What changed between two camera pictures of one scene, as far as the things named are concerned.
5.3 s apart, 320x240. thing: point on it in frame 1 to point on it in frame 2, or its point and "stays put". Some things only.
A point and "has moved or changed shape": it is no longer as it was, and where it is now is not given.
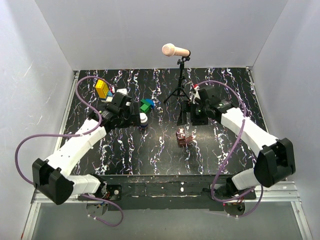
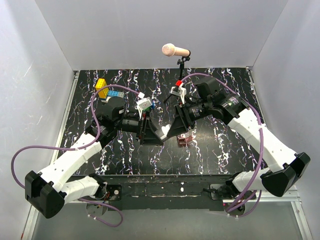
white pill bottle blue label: x=144 y=120 has moved or changed shape
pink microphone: x=169 y=49 stays put
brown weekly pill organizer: x=182 y=140 stays put
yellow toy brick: x=102 y=87 stays put
